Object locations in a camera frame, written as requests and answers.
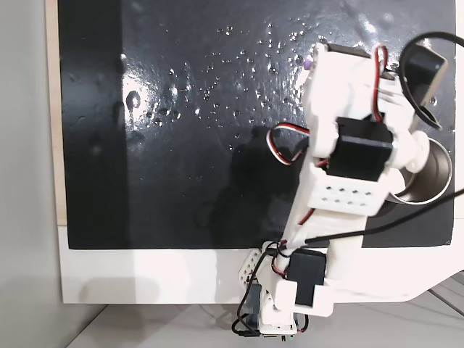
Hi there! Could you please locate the black glossy mat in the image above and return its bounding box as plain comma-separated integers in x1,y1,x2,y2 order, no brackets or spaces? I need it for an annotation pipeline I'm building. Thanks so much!
57,0,456,251

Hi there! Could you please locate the green steel-lined mug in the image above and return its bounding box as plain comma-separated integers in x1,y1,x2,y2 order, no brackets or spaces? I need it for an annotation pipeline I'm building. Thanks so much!
386,136,454,206

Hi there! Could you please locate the black base clamp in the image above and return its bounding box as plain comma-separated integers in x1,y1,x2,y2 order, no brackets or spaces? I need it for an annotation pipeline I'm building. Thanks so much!
241,282,262,327

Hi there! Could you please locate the black camera box with mount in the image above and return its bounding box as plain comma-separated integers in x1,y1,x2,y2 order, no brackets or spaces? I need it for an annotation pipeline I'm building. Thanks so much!
400,42,450,107

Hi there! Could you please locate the white board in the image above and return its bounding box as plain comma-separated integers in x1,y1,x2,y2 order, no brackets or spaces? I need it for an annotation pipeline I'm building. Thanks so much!
57,224,464,305

